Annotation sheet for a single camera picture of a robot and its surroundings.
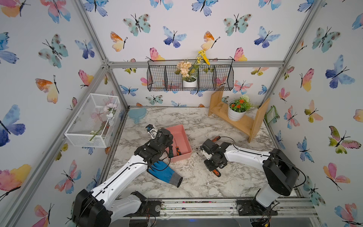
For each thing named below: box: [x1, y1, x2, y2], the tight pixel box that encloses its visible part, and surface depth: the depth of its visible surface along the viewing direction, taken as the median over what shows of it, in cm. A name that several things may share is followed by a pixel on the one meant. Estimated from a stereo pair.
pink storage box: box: [165, 124, 193, 163], surface depth 101 cm
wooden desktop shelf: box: [207, 90, 271, 144], surface depth 104 cm
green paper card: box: [264, 104, 279, 124], surface depth 113 cm
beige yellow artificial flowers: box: [174, 49, 211, 81], surface depth 84 cm
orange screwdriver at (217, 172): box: [212, 168, 222, 178], surface depth 84 cm
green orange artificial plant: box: [229, 94, 253, 114], surface depth 93 cm
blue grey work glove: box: [146, 160, 183, 188], surface depth 85 cm
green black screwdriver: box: [173, 138, 182, 157], surface depth 95 cm
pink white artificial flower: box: [89, 102, 118, 142], surface depth 73 cm
